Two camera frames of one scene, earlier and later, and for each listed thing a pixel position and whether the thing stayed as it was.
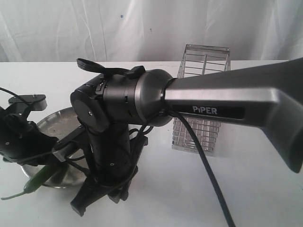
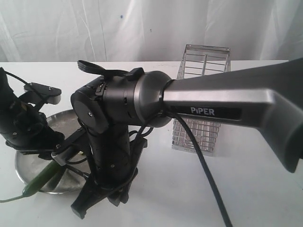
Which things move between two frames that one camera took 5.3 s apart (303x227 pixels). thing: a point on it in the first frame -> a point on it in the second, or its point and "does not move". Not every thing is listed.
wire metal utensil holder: (200, 59) does not move
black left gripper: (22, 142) -> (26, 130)
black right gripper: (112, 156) does not move
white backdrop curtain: (144, 30) does not move
